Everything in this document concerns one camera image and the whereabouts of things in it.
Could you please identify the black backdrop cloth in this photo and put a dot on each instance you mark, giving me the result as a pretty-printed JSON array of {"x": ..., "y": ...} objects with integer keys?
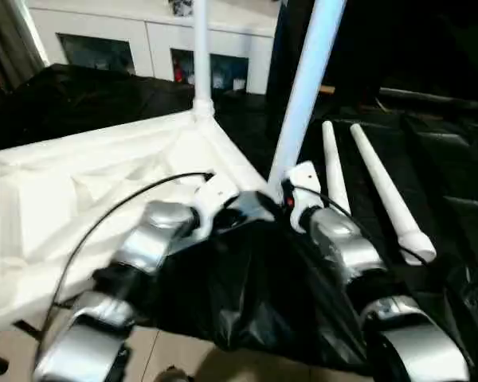
[{"x": 414, "y": 40}]

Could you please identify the printed box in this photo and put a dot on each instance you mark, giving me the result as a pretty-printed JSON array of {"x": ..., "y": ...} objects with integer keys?
[{"x": 219, "y": 79}]

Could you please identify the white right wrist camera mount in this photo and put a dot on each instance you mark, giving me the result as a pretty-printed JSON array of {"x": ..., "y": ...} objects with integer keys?
[{"x": 306, "y": 179}]

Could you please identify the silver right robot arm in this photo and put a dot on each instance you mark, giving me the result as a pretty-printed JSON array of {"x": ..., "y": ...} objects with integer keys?
[{"x": 350, "y": 246}]

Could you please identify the small tan label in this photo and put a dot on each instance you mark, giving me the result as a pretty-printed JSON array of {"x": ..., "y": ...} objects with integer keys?
[{"x": 327, "y": 89}]

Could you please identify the black object pile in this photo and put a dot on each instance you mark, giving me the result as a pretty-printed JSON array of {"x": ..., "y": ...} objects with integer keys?
[{"x": 181, "y": 6}]

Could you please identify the white glass-door cabinet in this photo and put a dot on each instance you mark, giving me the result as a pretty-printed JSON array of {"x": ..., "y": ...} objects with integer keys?
[{"x": 151, "y": 32}]

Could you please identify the grey curtain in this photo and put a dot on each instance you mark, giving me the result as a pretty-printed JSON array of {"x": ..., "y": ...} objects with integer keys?
[{"x": 8, "y": 40}]

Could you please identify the red package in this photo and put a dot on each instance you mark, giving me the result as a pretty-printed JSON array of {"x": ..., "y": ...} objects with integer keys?
[{"x": 178, "y": 71}]

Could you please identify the blue vertical strip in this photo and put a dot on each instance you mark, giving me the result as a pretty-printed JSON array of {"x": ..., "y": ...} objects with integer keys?
[{"x": 280, "y": 47}]

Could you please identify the black stand leg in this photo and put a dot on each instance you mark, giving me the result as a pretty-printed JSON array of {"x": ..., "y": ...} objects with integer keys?
[{"x": 26, "y": 328}]

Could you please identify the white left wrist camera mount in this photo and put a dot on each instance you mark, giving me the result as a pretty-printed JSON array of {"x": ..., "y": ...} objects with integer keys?
[{"x": 215, "y": 199}]

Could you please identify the white cup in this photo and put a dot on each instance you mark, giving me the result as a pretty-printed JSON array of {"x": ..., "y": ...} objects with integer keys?
[{"x": 237, "y": 84}]

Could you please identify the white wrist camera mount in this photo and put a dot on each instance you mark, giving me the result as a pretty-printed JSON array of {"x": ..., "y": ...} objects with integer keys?
[
  {"x": 215, "y": 199},
  {"x": 306, "y": 179}
]

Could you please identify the white plastic table top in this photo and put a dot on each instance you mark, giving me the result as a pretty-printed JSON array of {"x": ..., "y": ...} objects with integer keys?
[{"x": 63, "y": 179}]

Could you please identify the black mat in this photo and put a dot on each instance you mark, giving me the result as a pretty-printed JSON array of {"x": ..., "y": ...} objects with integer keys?
[{"x": 454, "y": 179}]

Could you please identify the white plastic table leg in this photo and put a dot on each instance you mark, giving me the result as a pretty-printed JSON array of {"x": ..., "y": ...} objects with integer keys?
[
  {"x": 202, "y": 59},
  {"x": 306, "y": 99},
  {"x": 334, "y": 167},
  {"x": 386, "y": 191}
]

